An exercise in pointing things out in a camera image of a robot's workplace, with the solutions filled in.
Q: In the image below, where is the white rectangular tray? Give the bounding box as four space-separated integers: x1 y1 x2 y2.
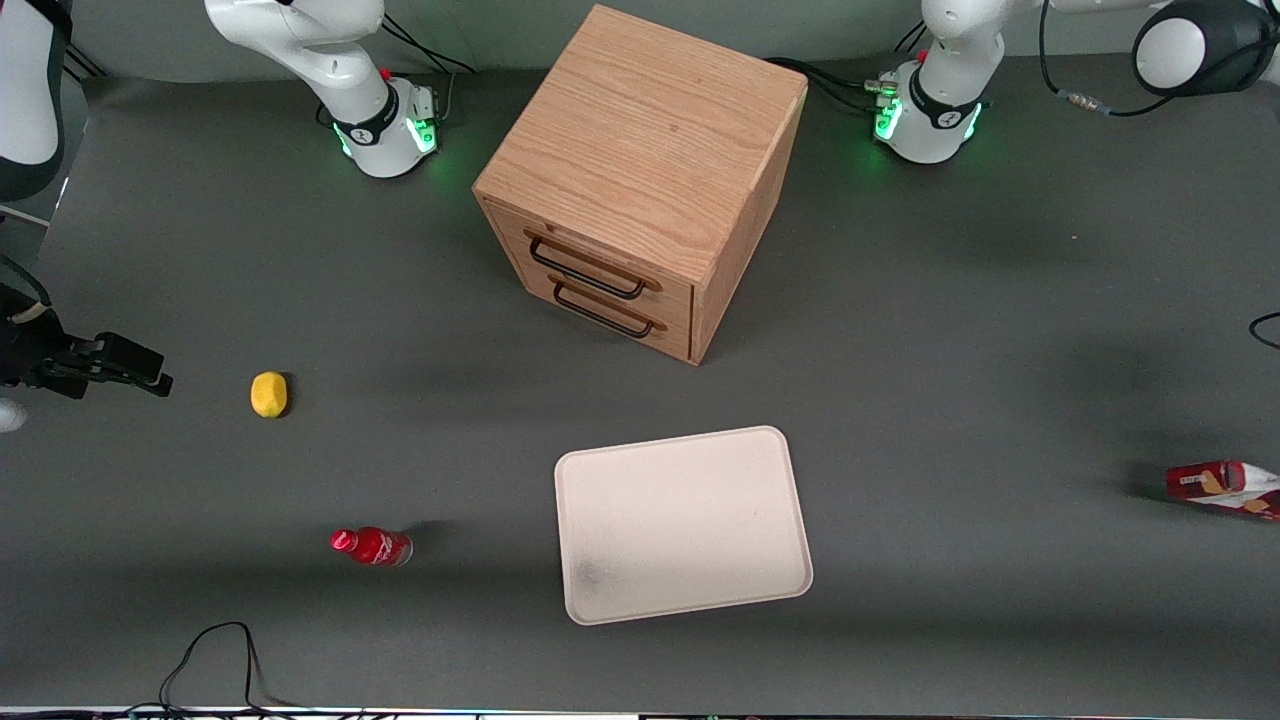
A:
554 426 814 626

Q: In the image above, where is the black drawer handle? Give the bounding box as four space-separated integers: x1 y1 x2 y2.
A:
527 236 648 300
552 282 656 339

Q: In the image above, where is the thick black left base cable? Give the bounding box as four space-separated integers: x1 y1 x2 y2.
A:
765 57 893 113

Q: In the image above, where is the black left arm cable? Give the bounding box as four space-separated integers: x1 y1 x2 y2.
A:
1039 0 1280 351

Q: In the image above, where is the thin black table cable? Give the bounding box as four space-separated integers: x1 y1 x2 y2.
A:
160 622 301 716

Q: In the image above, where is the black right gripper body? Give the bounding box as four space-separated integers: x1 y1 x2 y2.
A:
0 288 101 386

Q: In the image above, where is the red cola bottle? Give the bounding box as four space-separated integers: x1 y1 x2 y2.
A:
330 526 414 568

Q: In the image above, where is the wooden drawer cabinet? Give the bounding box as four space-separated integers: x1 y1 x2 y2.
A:
472 4 809 366

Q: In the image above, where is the red cookie box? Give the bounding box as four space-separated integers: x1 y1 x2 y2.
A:
1165 460 1280 522

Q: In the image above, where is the black right base cable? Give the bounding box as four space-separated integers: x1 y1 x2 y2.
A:
380 15 477 77

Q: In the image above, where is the yellow lemon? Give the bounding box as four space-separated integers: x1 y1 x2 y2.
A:
250 371 289 419

